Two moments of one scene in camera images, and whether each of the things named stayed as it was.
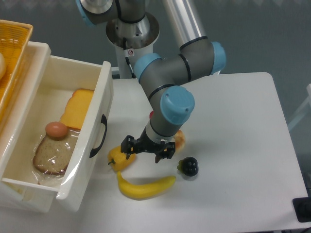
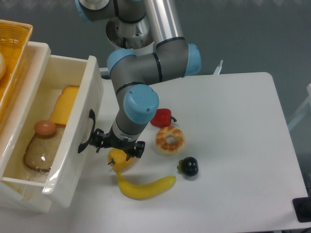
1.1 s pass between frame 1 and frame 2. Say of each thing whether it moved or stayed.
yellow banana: stayed
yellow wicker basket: stayed
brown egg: moved
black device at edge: stayed
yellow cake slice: moved
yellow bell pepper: stayed
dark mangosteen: stayed
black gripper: moved
